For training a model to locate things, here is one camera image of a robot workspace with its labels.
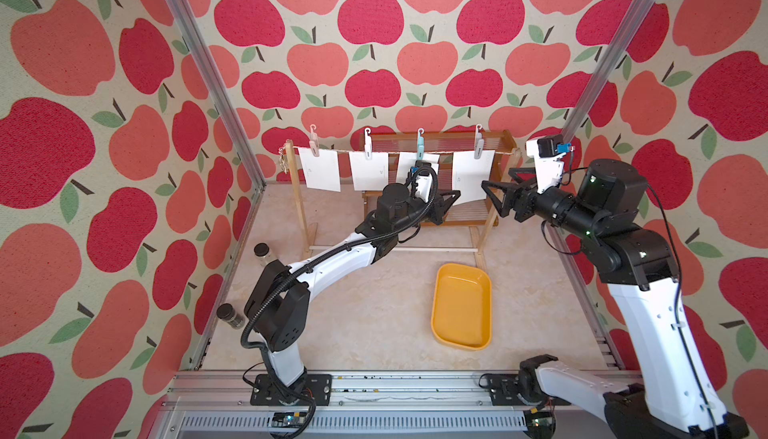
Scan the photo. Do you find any right aluminium frame post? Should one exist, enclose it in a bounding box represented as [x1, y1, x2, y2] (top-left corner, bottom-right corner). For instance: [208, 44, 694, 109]
[562, 0, 656, 141]

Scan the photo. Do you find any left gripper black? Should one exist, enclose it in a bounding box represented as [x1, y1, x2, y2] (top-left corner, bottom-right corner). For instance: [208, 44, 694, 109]
[390, 187, 460, 234]

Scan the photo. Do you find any left aluminium frame post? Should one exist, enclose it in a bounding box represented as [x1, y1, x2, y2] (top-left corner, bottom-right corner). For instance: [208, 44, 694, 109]
[166, 0, 266, 193]

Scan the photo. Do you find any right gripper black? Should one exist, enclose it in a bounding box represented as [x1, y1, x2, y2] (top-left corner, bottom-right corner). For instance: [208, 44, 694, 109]
[483, 168, 595, 247]

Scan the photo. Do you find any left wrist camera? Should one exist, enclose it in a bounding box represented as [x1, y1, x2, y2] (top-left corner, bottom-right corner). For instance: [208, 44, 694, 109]
[411, 161, 434, 203]

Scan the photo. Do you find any grey clothespin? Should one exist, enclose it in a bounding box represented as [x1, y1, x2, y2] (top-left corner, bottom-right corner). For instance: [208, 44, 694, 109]
[474, 124, 484, 160]

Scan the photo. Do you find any white clothespin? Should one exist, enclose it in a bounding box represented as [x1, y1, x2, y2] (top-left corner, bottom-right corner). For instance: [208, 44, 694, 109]
[363, 127, 373, 160]

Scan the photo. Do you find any teal clothespin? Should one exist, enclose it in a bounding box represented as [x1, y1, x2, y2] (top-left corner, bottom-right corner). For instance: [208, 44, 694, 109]
[416, 128, 425, 161]

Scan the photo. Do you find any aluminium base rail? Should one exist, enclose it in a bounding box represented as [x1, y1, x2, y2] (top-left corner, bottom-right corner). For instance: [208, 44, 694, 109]
[147, 370, 612, 438]

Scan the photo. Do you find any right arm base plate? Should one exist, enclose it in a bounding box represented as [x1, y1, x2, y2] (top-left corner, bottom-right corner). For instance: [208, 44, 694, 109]
[478, 372, 569, 408]

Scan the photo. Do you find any white postcard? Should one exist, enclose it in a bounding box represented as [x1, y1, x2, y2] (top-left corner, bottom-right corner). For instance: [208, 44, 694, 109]
[349, 151, 389, 191]
[452, 150, 495, 205]
[396, 152, 440, 183]
[298, 147, 341, 192]

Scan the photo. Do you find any wooden string stand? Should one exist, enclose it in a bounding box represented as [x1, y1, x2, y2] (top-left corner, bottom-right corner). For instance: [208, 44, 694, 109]
[278, 140, 523, 270]

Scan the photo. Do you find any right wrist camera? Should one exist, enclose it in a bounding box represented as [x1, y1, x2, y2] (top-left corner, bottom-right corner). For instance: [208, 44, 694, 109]
[525, 134, 572, 194]

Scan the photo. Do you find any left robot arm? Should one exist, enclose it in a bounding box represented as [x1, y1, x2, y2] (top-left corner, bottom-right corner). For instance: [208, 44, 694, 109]
[241, 177, 461, 392]

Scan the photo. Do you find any aluminium frame post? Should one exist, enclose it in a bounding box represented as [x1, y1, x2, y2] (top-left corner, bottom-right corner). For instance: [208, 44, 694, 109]
[562, 0, 656, 141]
[166, 0, 266, 193]

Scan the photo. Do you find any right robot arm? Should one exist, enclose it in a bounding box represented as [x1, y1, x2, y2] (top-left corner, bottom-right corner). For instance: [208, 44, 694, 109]
[482, 159, 749, 438]

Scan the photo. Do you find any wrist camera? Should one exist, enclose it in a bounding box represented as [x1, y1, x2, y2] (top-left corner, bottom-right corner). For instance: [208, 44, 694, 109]
[525, 134, 572, 194]
[411, 161, 434, 203]

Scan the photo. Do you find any yellow plastic tray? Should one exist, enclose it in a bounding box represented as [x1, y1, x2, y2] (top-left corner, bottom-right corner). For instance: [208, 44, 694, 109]
[431, 263, 492, 351]

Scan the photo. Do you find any wooden shelf rack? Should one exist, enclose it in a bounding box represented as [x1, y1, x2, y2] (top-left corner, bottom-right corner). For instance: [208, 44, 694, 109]
[371, 127, 517, 226]

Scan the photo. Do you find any pink clothespin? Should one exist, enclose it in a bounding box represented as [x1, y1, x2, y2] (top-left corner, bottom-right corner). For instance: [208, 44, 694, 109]
[309, 124, 320, 157]

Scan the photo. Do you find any glass jar black lid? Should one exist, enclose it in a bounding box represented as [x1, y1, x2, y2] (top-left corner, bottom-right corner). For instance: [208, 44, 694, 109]
[253, 242, 277, 267]

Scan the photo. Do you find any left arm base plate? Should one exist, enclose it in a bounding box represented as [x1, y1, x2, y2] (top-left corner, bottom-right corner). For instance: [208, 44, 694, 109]
[250, 374, 333, 406]

